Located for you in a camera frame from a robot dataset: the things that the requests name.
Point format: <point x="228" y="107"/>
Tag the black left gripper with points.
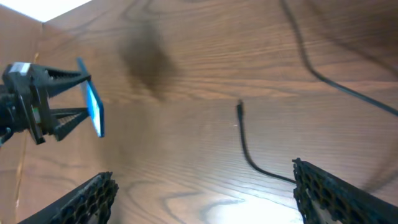
<point x="20" y="101"/>

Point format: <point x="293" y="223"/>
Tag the blue Galaxy smartphone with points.
<point x="92" y="100"/>

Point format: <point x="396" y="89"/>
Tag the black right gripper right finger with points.
<point x="324" y="198"/>

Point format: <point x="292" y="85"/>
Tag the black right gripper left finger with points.
<point x="88" y="203"/>

